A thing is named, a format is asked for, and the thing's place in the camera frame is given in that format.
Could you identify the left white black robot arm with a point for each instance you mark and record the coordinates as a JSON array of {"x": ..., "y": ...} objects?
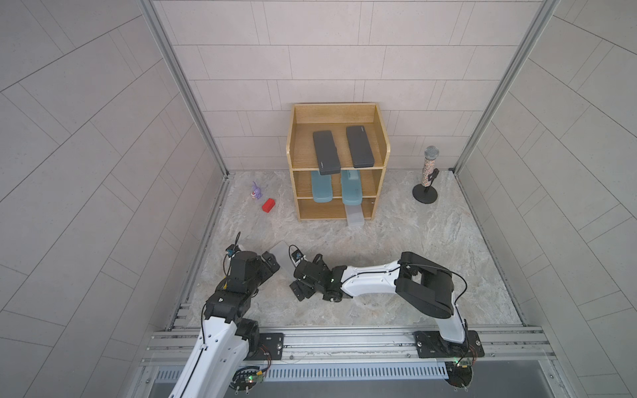
[{"x": 226, "y": 336}]

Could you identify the right circuit board with wires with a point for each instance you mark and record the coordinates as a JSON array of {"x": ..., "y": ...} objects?
[{"x": 459, "y": 375}]

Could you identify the red block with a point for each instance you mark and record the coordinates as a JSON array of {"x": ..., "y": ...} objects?
[{"x": 268, "y": 205}]

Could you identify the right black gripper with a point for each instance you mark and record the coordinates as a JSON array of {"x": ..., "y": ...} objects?
[{"x": 294, "y": 289}]

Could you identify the teal pencil case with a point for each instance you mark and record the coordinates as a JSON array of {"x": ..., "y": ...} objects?
[
  {"x": 352, "y": 189},
  {"x": 322, "y": 189}
]

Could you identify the left circuit board with wires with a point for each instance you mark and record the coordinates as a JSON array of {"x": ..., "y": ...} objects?
[{"x": 246, "y": 378}]

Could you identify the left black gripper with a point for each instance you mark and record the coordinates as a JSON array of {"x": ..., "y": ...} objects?
[{"x": 265, "y": 271}]

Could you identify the wooden three-tier shelf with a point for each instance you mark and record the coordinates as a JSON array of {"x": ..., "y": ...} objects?
[{"x": 307, "y": 119}]

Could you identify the circuit board with wires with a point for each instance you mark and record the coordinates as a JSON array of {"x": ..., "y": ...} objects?
[
  {"x": 459, "y": 375},
  {"x": 246, "y": 378}
]

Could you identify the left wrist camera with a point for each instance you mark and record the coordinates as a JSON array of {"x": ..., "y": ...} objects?
[{"x": 234, "y": 248}]

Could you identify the candy tube on black stand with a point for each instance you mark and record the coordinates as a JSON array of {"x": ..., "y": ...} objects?
[{"x": 424, "y": 192}]

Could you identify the frosted white pencil case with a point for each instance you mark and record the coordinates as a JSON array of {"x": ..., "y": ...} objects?
[
  {"x": 281, "y": 252},
  {"x": 354, "y": 215}
]

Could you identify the black pencil case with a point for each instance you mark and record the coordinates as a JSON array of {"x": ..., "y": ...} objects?
[
  {"x": 326, "y": 153},
  {"x": 359, "y": 147}
]

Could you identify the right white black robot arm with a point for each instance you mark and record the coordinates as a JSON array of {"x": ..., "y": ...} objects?
[{"x": 425, "y": 285}]

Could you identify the aluminium mounting rail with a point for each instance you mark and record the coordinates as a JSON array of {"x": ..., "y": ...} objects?
[{"x": 296, "y": 345}]

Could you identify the purple toy figure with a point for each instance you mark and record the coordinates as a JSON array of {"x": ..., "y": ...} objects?
[{"x": 256, "y": 192}]

